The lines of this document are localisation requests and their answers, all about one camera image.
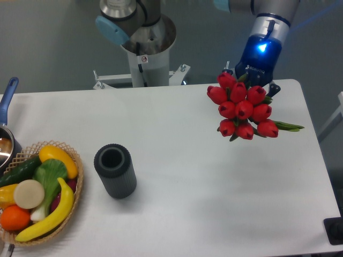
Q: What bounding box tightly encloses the yellow bell pepper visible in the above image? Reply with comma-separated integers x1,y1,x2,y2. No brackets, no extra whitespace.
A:
0,184,18,210

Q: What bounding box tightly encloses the black device at table edge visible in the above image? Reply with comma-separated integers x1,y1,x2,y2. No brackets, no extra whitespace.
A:
323,217,342,245

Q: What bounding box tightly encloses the green bok choy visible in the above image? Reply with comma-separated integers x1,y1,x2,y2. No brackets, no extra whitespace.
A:
31,158,68,223

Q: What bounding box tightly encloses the woven wicker basket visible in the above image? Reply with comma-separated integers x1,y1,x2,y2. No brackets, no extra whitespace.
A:
1,140,84,247

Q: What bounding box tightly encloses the orange fruit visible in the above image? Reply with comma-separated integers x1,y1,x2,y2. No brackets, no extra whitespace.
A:
1,205,31,231

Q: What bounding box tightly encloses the white furniture frame right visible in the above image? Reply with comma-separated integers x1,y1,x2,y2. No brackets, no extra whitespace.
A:
317,92,342,143

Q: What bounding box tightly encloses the yellow banana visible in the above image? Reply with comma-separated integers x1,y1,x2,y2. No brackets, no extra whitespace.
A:
15,177,74,242

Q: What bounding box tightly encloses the purple red vegetable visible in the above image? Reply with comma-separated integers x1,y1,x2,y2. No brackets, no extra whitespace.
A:
50,179,77,213

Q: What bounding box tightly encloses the red tulip bouquet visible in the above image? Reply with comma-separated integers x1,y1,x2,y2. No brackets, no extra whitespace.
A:
207,73,304,141

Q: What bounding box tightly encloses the green cucumber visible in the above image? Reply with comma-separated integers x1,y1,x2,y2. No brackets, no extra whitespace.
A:
1,156,41,187

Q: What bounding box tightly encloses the dark grey ribbed vase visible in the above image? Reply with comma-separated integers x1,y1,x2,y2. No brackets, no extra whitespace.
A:
94,143,137,199

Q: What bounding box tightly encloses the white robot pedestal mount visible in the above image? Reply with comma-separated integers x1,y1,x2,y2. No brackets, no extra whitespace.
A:
95,14,191,87

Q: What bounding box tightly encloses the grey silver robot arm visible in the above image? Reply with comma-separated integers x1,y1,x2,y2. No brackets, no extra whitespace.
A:
95,1,299,97

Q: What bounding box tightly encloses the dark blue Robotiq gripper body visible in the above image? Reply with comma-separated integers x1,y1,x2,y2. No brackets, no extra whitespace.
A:
234,16,291,88

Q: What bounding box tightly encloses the beige round disc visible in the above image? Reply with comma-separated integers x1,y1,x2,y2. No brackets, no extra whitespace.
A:
13,179,45,209

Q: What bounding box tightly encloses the blue handled saucepan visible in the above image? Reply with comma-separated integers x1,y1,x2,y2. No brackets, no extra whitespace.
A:
1,77,22,176

